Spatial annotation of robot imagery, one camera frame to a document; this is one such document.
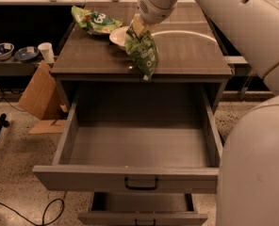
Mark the green jalapeno chip bag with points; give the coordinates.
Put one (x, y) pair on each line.
(142, 50)

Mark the black top drawer handle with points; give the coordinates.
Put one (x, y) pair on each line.
(143, 185)

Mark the lower drawer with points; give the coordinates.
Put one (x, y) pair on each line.
(121, 209)

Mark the blue bowl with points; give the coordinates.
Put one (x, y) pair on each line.
(6, 50)
(27, 54)

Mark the blue bowl right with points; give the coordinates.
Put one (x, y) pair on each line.
(27, 54)

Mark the black lower drawer handle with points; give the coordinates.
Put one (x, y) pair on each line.
(145, 222)

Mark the white paper cup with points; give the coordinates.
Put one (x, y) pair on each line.
(47, 52)

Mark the low grey shelf left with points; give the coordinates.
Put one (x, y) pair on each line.
(13, 67)

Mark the low grey shelf right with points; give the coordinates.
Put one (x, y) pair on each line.
(239, 66)

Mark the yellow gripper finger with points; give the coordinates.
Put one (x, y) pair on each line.
(140, 27)

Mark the open top drawer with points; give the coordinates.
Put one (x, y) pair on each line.
(139, 131)

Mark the low grey shelf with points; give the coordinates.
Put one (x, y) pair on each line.
(239, 66)
(13, 67)

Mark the brown cardboard box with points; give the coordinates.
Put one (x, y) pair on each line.
(42, 100)

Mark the white bowl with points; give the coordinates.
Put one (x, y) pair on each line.
(117, 37)

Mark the black drawer handle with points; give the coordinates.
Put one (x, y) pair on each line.
(143, 185)
(145, 222)

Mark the green chip bag on counter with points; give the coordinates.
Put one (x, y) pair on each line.
(94, 22)

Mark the grey cabinet with counter top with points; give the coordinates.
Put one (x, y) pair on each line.
(188, 52)

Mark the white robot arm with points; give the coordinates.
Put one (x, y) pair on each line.
(248, 184)

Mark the blue bowl left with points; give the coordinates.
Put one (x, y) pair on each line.
(6, 50)

